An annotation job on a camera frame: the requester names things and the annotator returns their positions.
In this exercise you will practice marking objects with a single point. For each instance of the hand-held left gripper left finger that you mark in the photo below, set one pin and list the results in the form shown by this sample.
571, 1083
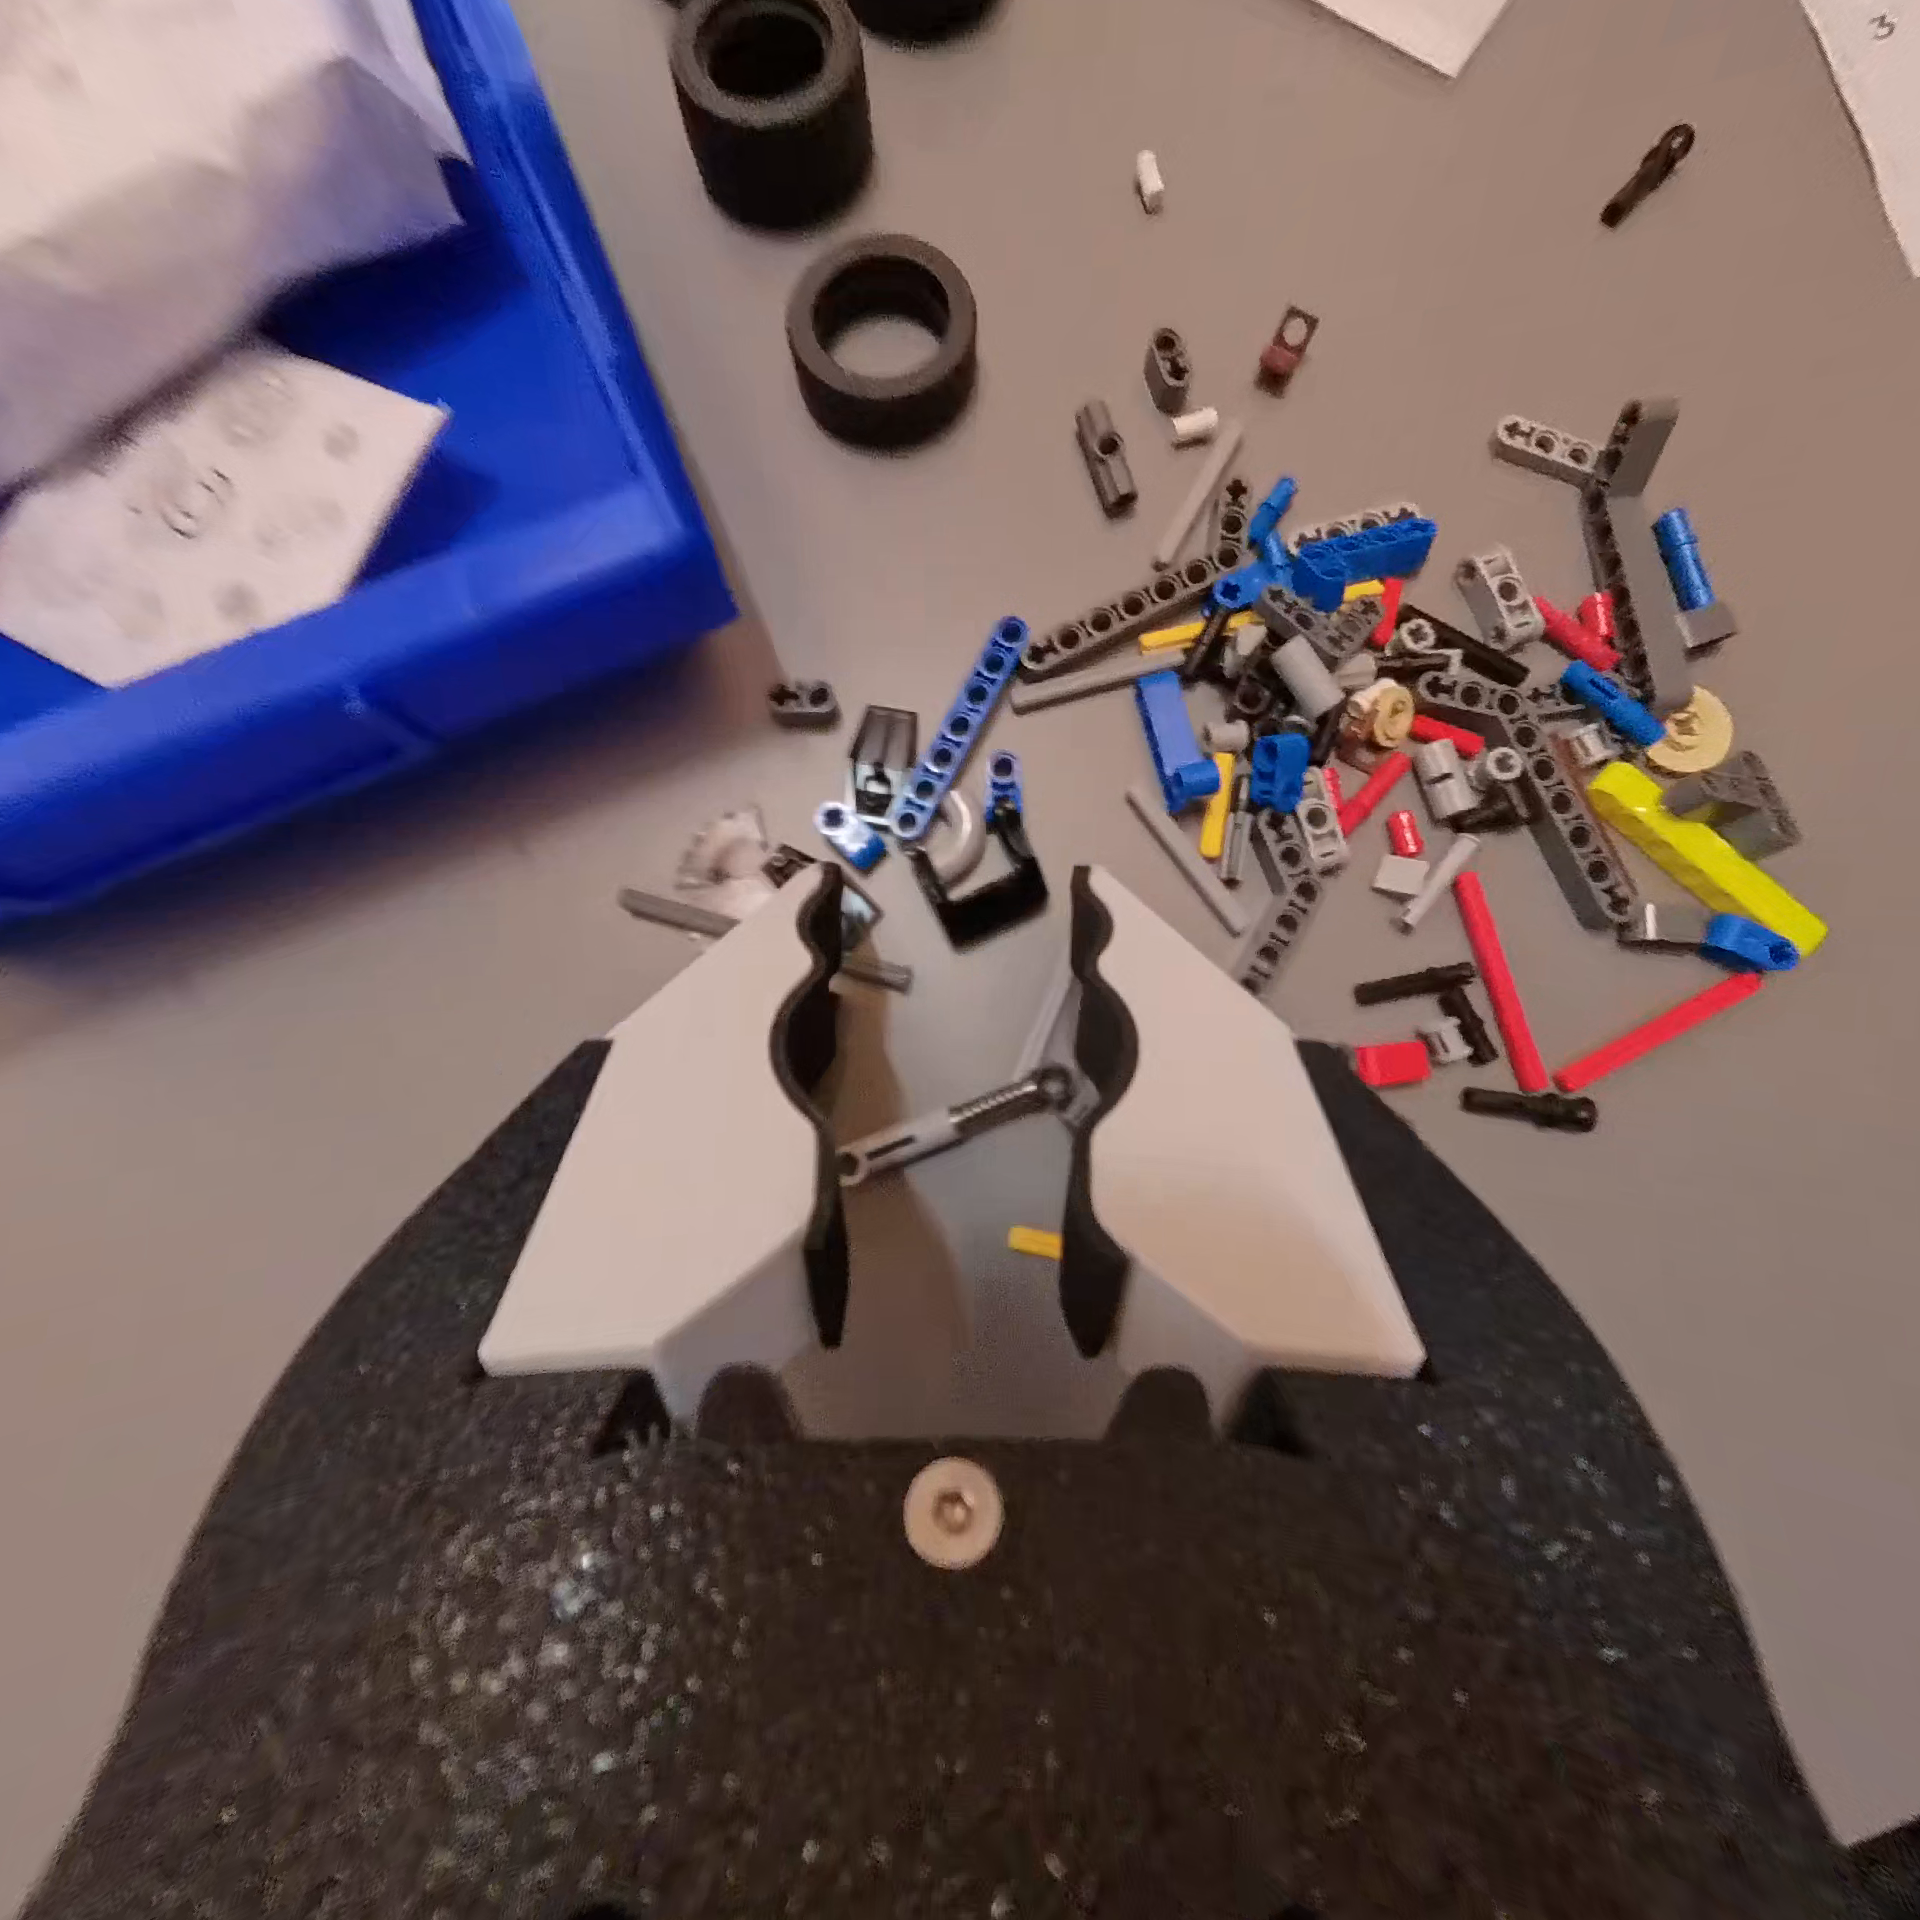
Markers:
660, 1200

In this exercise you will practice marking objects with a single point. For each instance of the long dark grey lego connector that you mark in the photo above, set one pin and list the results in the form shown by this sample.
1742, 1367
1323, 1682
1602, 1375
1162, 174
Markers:
1107, 458

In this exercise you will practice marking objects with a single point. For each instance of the plain white paper bag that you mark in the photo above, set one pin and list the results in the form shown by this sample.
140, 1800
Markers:
195, 164

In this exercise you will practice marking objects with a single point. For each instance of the black lego link rod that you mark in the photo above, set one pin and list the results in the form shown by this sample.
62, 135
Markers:
1642, 177

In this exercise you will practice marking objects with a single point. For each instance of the blue plastic bin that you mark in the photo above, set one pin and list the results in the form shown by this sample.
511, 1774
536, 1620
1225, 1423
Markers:
569, 599

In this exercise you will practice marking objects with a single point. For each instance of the dark red lego connector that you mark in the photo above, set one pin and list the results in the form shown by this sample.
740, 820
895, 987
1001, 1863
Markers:
1284, 358

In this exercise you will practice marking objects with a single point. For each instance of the small black lego connector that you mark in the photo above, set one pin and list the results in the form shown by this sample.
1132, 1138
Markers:
802, 705

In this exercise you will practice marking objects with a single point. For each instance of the pile of mixed lego pieces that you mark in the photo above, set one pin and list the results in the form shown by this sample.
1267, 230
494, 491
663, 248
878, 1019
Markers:
1500, 720

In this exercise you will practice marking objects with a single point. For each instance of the white lego pin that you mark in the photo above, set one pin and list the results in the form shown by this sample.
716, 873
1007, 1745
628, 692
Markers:
1148, 180
1194, 426

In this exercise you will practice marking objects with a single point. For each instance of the black u-shaped lego bracket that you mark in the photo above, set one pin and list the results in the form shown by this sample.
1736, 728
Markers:
983, 912

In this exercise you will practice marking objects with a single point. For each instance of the light grey toothed lego piece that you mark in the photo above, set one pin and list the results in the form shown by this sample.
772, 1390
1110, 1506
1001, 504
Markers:
728, 848

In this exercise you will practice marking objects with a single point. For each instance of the grey lego axle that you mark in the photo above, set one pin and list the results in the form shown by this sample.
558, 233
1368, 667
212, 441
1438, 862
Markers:
690, 910

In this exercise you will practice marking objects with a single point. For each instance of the grey axle pin part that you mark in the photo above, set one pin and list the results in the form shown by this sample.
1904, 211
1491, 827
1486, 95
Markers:
930, 1131

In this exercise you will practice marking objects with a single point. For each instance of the small yellow lego piece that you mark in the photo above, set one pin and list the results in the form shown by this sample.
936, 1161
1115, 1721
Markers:
1036, 1242

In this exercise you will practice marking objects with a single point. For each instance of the black rubber tyre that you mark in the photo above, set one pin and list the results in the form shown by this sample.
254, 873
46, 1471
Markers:
772, 148
922, 18
819, 375

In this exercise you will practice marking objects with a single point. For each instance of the black angled lego panel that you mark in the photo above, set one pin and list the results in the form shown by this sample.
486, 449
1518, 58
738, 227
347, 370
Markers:
882, 750

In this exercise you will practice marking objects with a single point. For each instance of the printed white paper bag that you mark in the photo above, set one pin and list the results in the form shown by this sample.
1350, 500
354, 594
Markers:
195, 523

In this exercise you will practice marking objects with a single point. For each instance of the short dark grey lego connector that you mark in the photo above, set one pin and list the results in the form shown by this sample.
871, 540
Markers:
1167, 374

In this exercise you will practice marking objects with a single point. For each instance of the white paper sheet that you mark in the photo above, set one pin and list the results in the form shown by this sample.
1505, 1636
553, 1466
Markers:
1417, 24
1881, 120

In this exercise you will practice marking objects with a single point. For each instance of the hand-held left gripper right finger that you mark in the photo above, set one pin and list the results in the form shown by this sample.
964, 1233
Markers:
1244, 1200

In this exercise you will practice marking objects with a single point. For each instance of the blue lego beam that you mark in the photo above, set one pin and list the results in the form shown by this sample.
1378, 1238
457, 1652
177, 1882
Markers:
961, 720

